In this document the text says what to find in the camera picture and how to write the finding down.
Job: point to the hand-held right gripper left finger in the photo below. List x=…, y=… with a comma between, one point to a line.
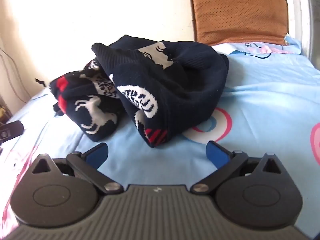
x=98, y=153

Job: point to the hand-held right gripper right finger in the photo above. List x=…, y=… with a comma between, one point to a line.
x=217, y=155

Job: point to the navy patterned knit sweater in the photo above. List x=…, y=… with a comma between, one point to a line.
x=180, y=80

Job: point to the black tape strip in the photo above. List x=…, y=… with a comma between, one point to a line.
x=39, y=81

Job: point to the light blue cartoon bedsheet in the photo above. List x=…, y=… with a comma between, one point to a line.
x=265, y=92

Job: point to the brown perforated cushion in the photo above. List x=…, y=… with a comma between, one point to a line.
x=240, y=10

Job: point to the white window frame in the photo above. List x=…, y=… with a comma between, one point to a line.
x=306, y=12

